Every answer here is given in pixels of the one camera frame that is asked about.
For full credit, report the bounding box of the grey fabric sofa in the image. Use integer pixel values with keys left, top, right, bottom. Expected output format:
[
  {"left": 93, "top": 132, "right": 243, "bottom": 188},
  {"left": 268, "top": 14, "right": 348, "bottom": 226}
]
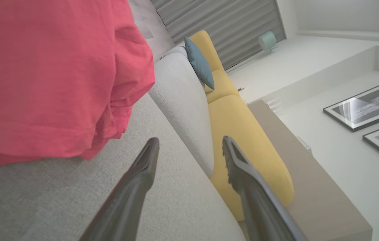
[{"left": 0, "top": 93, "right": 247, "bottom": 241}]

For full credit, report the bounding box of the grey pleated curtain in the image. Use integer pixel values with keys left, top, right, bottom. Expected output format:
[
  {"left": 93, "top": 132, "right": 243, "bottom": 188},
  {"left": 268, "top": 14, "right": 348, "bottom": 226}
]
[{"left": 151, "top": 0, "right": 286, "bottom": 71}]

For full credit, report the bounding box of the white flat device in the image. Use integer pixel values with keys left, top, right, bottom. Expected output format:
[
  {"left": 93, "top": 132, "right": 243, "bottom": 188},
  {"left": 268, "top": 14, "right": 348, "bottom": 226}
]
[{"left": 296, "top": 136, "right": 312, "bottom": 155}]

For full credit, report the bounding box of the grey rounded sofa cushion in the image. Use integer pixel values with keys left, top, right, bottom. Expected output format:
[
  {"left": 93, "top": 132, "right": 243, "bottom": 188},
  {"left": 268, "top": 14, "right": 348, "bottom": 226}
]
[{"left": 148, "top": 46, "right": 214, "bottom": 178}]

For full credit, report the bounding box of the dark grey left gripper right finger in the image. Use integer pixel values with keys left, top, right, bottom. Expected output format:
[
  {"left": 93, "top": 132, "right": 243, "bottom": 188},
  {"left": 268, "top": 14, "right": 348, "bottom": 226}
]
[{"left": 222, "top": 135, "right": 307, "bottom": 241}]

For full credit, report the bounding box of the white slatted rack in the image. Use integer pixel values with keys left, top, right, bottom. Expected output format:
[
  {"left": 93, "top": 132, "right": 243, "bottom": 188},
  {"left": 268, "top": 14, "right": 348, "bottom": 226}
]
[{"left": 266, "top": 97, "right": 283, "bottom": 116}]

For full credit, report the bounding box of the red white basketball jersey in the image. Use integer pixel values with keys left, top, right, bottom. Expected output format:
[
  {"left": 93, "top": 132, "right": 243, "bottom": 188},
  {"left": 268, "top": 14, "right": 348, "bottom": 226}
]
[{"left": 0, "top": 0, "right": 155, "bottom": 169}]

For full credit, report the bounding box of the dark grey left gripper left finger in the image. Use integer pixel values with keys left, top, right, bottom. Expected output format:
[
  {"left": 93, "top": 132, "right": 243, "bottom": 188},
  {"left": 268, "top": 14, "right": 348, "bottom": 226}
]
[{"left": 79, "top": 137, "right": 160, "bottom": 241}]

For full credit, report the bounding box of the blue throw pillow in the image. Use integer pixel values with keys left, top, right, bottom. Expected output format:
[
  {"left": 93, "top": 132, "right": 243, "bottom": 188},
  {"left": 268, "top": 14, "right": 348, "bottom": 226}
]
[{"left": 184, "top": 36, "right": 215, "bottom": 91}]

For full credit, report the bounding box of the beige wooden ledge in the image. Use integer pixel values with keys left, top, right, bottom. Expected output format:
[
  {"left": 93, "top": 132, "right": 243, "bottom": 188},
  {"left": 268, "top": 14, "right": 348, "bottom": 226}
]
[{"left": 247, "top": 100, "right": 373, "bottom": 241}]

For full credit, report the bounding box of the mint green floor lamp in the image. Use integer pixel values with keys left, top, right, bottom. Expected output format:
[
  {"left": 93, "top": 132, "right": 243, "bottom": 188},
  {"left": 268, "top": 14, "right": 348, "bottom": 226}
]
[{"left": 258, "top": 31, "right": 277, "bottom": 53}]

